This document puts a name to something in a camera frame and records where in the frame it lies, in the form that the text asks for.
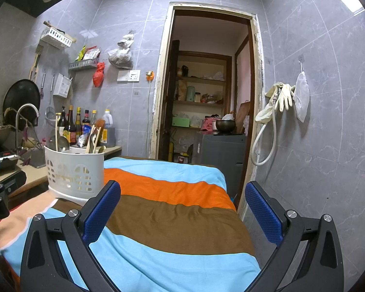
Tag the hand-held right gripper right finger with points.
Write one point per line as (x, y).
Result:
(263, 214)

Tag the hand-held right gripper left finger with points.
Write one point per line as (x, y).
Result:
(100, 213)

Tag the white plastic utensil basket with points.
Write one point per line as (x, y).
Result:
(76, 173)

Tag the large steel spoon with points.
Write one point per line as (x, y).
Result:
(62, 143)

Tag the small gold spoon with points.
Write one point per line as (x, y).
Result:
(102, 149)

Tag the wooden chopstick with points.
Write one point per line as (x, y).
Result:
(57, 130)
(97, 137)
(90, 140)

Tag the small steel spoon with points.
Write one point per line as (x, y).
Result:
(93, 140)

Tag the black induction cooker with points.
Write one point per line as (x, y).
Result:
(6, 159)

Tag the purple leafy stalks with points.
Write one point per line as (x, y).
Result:
(26, 137)

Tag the curved steel faucet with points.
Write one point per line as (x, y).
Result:
(27, 106)

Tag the striped blanket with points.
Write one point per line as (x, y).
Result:
(170, 219)

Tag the black round pan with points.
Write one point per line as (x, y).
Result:
(19, 97)

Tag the blue and white bag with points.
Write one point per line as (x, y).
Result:
(82, 140)

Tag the grey cabinet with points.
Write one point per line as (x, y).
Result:
(223, 149)

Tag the row of sauce bottles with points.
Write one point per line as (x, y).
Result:
(71, 127)

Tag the yellow-capped oil jug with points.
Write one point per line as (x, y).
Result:
(108, 130)

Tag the brown snack bag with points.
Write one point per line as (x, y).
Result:
(100, 124)

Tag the dark metal bowl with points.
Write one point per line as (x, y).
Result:
(225, 126)

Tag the wooden cutting board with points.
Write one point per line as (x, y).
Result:
(242, 115)

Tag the cream rubber glove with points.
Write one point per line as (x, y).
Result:
(285, 97)
(264, 112)

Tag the pink cloth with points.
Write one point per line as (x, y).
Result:
(207, 125)

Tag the white hanging utensil holder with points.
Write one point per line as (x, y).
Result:
(62, 85)

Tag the hanging wooden spatula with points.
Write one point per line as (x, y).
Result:
(36, 64)

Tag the green box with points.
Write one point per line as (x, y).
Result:
(180, 121)

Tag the white mesh bag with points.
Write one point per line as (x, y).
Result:
(301, 97)

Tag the wooden shelf unit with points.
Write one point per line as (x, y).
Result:
(200, 103)

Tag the red plastic bag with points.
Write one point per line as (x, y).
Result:
(99, 77)

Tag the green jar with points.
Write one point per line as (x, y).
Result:
(190, 94)

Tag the bunch of seasoning packets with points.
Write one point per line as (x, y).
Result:
(88, 54)

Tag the clear hanging plastic bag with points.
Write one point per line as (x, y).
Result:
(120, 56)

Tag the worn door frame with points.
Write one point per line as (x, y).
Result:
(158, 97)

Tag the grey wall shelf rack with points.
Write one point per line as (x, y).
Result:
(83, 64)

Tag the white wall switch panel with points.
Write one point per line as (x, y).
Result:
(128, 76)

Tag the white slatted wall basket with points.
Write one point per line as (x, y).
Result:
(56, 38)

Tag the orange wall plug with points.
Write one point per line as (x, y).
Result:
(150, 76)

